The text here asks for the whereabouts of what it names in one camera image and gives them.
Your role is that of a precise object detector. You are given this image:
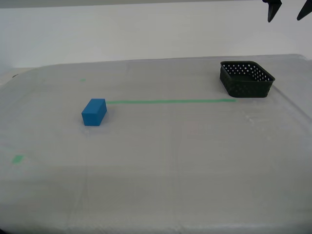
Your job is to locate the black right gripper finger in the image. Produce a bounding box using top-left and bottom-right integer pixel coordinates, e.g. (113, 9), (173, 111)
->
(262, 0), (283, 23)
(296, 0), (312, 21)

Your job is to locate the black perforated plastic basket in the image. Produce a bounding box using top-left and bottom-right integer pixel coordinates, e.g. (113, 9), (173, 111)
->
(219, 60), (276, 98)

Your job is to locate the blue rectangular block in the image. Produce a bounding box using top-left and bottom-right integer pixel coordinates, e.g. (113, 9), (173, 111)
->
(81, 98), (108, 127)

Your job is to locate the long green tape strip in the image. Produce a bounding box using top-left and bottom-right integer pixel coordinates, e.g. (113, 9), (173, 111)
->
(106, 98), (236, 105)

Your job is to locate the white woven table cover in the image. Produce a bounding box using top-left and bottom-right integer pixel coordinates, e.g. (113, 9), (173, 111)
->
(0, 53), (312, 234)

